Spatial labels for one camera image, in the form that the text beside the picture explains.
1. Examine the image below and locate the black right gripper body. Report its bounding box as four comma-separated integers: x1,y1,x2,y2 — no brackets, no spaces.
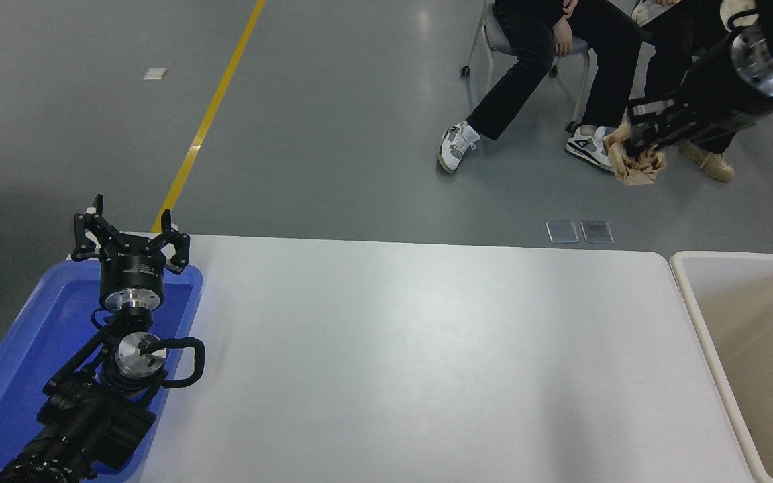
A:
680,34,773,128

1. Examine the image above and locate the clear floor plate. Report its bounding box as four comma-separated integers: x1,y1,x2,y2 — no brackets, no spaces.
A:
546,221,580,244
580,221,614,244

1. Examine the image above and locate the seated person with tan shoes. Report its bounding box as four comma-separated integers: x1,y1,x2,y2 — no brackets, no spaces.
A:
631,0,739,182

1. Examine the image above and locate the blue plastic tray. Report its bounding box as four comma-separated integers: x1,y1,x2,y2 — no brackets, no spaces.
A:
0,260,203,481

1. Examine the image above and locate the grey wheeled chair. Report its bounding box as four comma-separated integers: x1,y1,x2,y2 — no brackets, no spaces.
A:
460,0,592,132

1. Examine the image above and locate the tan paper ball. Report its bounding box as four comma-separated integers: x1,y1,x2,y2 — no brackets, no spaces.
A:
603,123,668,187

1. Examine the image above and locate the person's hanging hand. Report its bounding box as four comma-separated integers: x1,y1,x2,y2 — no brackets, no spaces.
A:
552,17,574,58

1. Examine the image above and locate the seated person with white shoes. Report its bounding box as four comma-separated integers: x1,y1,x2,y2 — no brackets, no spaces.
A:
437,0,643,175

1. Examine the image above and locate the large pale bin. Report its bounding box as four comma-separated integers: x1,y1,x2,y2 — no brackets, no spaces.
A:
670,252,773,483

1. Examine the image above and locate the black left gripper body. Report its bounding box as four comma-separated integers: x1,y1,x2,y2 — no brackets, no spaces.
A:
99,240,167,299

